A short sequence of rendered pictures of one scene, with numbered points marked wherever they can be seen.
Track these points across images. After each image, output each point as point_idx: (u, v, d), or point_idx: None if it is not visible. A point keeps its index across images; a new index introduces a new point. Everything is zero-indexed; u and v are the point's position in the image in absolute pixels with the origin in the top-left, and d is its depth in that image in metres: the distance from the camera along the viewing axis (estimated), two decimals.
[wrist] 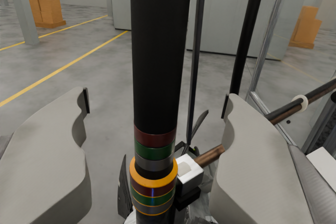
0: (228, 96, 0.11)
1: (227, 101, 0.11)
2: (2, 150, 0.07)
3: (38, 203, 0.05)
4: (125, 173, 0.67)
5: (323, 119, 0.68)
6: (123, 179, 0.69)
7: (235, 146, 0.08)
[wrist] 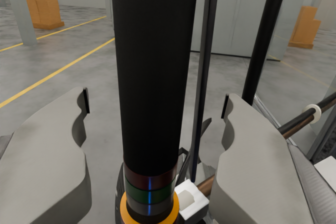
0: (228, 96, 0.11)
1: (227, 101, 0.11)
2: (2, 150, 0.07)
3: (38, 203, 0.05)
4: (189, 155, 0.47)
5: (330, 125, 0.65)
6: (189, 151, 0.50)
7: (235, 146, 0.08)
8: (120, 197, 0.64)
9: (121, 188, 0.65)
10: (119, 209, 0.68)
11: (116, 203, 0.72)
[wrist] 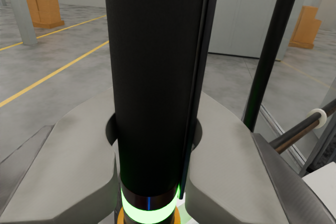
0: None
1: None
2: (44, 139, 0.07)
3: (67, 196, 0.06)
4: None
5: (331, 129, 0.64)
6: None
7: (204, 141, 0.08)
8: (120, 201, 0.64)
9: (120, 192, 0.65)
10: (118, 213, 0.67)
11: (116, 206, 0.71)
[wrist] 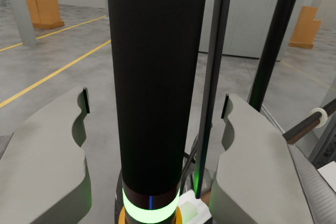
0: (228, 96, 0.11)
1: (227, 101, 0.11)
2: (2, 150, 0.07)
3: (38, 203, 0.05)
4: None
5: (331, 129, 0.64)
6: None
7: (235, 146, 0.08)
8: (186, 162, 0.51)
9: (190, 157, 0.49)
10: None
11: (194, 142, 0.60)
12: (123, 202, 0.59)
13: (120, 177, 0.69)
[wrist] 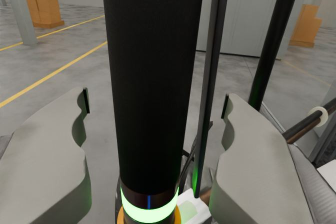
0: (228, 96, 0.11)
1: (227, 101, 0.11)
2: (2, 150, 0.07)
3: (38, 203, 0.05)
4: None
5: (333, 127, 0.64)
6: None
7: (235, 146, 0.08)
8: (186, 161, 0.51)
9: (190, 155, 0.49)
10: None
11: (194, 141, 0.60)
12: None
13: None
